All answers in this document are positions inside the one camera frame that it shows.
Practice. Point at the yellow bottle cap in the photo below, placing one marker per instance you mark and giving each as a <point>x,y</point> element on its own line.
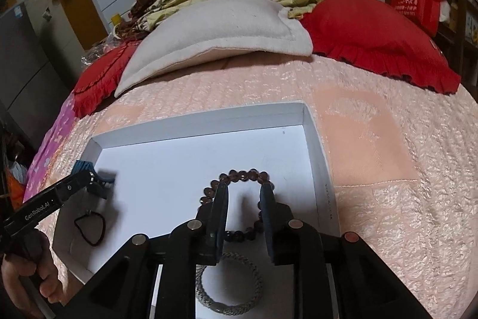
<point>117,19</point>

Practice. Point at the clear plastic bag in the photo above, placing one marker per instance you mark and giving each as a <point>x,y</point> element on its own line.
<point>99,51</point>

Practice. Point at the purple floral sheet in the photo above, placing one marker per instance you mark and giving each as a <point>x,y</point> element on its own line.
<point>56,132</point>

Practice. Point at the grey refrigerator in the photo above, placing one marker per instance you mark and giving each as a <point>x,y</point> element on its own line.
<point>30,53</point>

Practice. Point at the red frilled pillow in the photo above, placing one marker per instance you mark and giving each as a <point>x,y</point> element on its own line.
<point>101,76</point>
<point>373,31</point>

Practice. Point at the blue hair claw clip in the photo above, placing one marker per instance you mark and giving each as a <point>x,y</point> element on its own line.
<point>80,165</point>

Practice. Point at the red shopping bag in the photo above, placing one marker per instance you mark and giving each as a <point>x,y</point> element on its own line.
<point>414,1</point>

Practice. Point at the grey braided bangle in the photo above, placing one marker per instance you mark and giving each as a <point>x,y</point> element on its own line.
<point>228,308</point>

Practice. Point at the white pillow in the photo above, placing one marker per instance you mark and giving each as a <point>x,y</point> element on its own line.
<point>209,31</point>

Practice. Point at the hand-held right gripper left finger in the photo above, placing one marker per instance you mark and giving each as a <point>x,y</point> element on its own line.
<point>220,214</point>

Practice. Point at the white cardboard box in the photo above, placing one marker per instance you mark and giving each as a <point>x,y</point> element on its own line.
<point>168,173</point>

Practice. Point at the orange plastic crate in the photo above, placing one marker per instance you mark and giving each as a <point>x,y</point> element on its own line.
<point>16,192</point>

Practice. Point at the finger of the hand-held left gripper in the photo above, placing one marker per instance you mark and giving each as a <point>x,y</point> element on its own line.
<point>74,188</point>

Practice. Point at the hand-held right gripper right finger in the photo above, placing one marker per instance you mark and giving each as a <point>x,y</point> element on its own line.
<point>268,214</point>

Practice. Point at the person's left hand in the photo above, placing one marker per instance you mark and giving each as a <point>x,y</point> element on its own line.
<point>26,278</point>

